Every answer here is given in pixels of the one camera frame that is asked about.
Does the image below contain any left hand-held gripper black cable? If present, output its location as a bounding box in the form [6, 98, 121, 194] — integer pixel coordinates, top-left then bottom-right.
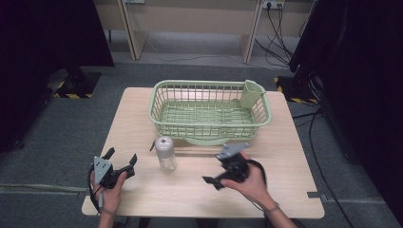
[86, 164, 106, 214]

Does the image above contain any white wall power outlet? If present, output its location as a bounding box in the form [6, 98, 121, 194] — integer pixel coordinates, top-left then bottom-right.
[261, 0, 286, 10]

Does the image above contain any green plastic cutlery cup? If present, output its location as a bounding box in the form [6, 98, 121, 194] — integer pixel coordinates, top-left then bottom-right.
[240, 79, 266, 109]

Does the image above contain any grey floor tape strip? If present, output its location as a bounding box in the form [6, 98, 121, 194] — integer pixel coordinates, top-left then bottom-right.
[0, 182, 88, 194]

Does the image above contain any person's right hand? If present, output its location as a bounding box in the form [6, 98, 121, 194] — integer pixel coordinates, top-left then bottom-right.
[220, 151, 278, 211]

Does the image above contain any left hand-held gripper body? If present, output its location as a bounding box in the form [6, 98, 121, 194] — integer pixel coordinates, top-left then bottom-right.
[92, 155, 136, 190]

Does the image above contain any long black floor cable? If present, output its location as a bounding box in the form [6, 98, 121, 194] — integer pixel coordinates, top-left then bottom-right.
[291, 107, 356, 228]

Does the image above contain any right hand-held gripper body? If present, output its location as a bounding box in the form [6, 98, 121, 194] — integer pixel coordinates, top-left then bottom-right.
[215, 142, 252, 185]

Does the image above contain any green plastic dish basket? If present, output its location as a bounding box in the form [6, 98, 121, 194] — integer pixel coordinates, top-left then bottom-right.
[147, 79, 273, 147]

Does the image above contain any black stand base striped tape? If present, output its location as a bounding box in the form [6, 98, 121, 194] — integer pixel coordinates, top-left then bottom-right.
[47, 67, 103, 100]
[273, 75, 320, 105]

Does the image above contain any light wooden desk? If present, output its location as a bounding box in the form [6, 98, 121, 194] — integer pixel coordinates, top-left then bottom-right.
[93, 0, 317, 64]

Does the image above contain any grey tape piece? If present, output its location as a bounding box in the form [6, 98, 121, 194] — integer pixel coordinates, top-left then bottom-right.
[306, 191, 329, 202]

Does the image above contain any right hand-held gripper black cable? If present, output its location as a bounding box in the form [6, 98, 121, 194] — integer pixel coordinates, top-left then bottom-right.
[246, 159, 268, 188]

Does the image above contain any person's left hand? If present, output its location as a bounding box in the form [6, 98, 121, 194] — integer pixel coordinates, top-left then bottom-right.
[89, 170, 128, 217]

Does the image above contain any hand-held gripper black cable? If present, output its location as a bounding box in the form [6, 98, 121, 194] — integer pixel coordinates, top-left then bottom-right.
[246, 159, 268, 188]
[86, 164, 106, 214]

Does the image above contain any clear bottle with grey lid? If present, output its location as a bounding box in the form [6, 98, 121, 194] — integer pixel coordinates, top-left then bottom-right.
[149, 136, 177, 174]

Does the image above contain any black curtain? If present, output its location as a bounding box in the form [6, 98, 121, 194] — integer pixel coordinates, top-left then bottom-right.
[0, 0, 115, 154]
[288, 0, 403, 226]

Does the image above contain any black floor cable bundle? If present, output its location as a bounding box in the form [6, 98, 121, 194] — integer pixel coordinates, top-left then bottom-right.
[254, 3, 309, 69]

